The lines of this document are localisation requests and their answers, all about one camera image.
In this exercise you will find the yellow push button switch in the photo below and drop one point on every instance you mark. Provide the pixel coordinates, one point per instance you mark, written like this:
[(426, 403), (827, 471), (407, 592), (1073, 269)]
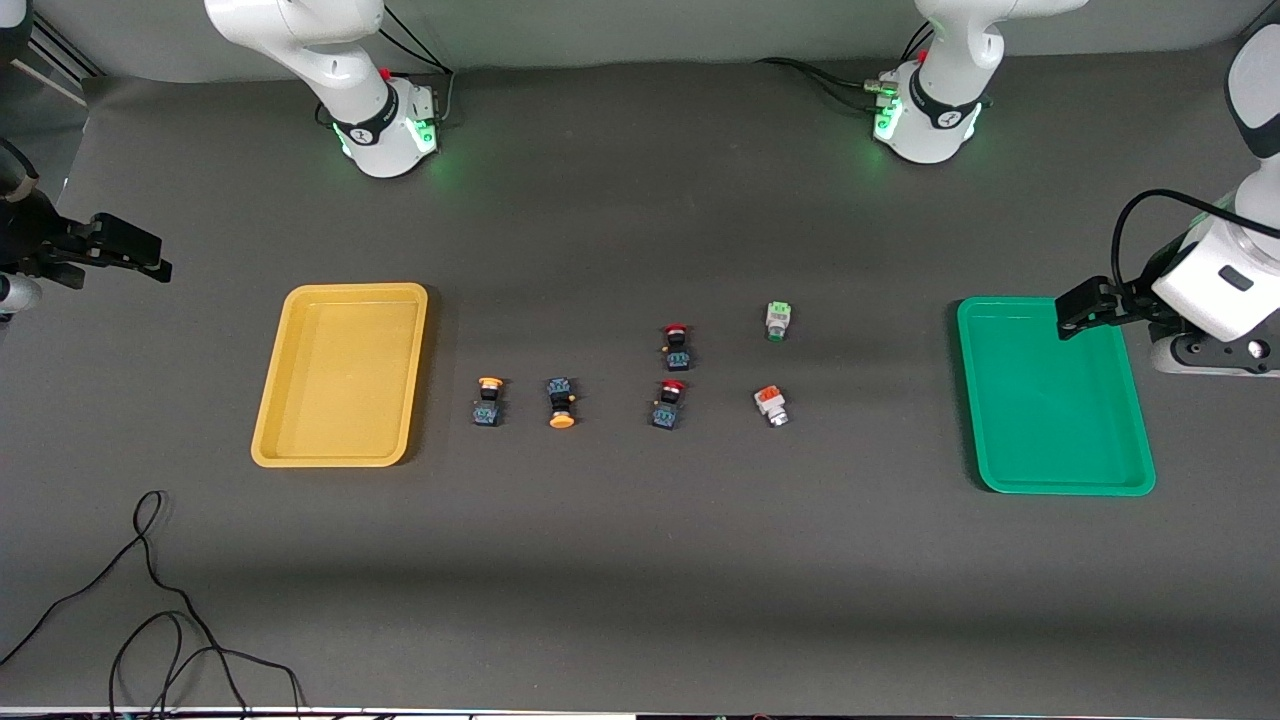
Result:
[(560, 395), (487, 410)]

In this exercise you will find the green white push button switch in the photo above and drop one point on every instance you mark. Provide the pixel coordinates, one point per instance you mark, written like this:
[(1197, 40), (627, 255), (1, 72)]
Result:
[(777, 318)]

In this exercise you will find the metal frame rail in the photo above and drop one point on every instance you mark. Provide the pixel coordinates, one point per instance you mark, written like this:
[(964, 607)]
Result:
[(60, 65)]

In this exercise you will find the yellow plastic tray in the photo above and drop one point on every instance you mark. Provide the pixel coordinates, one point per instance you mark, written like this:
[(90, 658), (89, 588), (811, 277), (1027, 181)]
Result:
[(340, 380)]

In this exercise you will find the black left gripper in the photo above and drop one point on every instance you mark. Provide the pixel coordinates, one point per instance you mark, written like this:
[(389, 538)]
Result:
[(1136, 298)]

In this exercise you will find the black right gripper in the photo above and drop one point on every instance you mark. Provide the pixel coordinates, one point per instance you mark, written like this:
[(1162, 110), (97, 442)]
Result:
[(38, 238)]

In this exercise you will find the orange white push button switch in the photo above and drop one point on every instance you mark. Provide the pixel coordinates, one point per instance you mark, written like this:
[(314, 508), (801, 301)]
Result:
[(768, 400)]

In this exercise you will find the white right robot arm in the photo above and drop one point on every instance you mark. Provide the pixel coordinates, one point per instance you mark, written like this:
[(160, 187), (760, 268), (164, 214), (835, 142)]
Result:
[(350, 80)]

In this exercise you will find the green plastic tray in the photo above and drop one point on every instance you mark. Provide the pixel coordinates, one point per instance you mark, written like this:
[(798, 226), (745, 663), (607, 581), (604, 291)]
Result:
[(1060, 420)]

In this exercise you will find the red push button switch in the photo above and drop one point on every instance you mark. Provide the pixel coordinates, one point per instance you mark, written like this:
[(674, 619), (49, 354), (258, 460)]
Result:
[(678, 355), (666, 412)]

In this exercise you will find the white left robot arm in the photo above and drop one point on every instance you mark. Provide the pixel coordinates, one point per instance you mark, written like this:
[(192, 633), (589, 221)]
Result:
[(1220, 270)]

